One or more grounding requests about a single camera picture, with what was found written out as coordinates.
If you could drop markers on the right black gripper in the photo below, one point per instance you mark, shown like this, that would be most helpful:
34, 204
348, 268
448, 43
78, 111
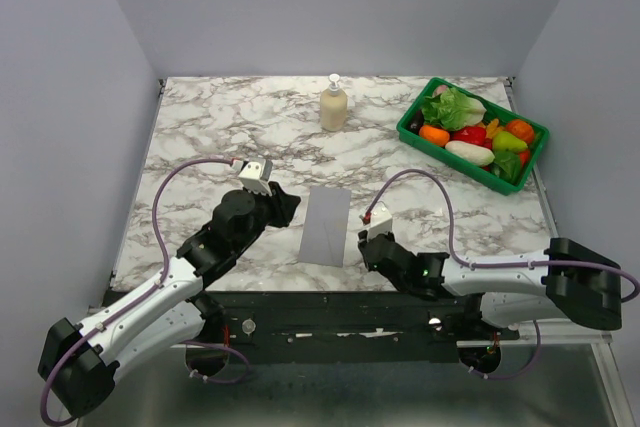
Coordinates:
362, 239

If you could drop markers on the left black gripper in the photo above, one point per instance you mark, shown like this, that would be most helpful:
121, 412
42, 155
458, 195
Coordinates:
283, 205

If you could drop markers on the grey envelope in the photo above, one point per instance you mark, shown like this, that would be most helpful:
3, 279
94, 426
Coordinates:
325, 227

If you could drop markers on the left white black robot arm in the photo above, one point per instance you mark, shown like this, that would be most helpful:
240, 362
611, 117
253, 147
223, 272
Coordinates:
81, 362

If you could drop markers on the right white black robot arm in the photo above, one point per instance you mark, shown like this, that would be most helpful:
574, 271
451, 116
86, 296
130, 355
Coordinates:
565, 280

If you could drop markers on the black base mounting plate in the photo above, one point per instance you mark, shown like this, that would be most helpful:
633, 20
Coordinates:
315, 328

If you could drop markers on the white toy radish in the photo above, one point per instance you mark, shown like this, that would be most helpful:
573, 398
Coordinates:
474, 154

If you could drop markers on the orange toy fruit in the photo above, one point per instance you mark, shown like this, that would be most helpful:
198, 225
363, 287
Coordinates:
434, 135

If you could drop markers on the green toy leaf vegetable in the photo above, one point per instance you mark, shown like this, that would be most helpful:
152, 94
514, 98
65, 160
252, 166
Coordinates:
506, 166

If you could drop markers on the beige soap pump bottle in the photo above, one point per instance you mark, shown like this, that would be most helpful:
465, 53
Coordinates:
333, 105

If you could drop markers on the green plastic basket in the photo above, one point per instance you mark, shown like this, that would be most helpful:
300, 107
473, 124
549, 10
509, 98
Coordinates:
480, 174

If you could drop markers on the red toy pepper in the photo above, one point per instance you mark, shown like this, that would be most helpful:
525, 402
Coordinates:
474, 135

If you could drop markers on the dark toy eggplant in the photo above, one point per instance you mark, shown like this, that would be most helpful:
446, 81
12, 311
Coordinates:
416, 124

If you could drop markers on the green toy pear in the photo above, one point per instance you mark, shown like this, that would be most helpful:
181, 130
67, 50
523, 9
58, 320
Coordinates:
507, 142

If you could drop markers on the yellow toy pepper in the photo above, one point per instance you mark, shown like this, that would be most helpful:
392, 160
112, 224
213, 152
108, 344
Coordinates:
493, 128

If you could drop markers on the green toy lettuce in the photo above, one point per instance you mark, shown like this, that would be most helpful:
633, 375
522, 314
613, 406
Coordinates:
452, 110

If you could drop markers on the orange toy tomato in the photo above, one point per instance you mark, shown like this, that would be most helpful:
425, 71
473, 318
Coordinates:
522, 130

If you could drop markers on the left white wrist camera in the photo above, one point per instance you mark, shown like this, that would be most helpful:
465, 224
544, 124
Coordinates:
255, 174

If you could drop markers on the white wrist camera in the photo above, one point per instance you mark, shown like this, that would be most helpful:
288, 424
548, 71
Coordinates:
379, 221
255, 174

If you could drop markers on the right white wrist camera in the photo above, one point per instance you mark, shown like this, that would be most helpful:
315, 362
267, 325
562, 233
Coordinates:
379, 221

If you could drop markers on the aluminium frame rail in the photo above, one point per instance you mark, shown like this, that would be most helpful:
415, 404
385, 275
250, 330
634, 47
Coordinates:
552, 332

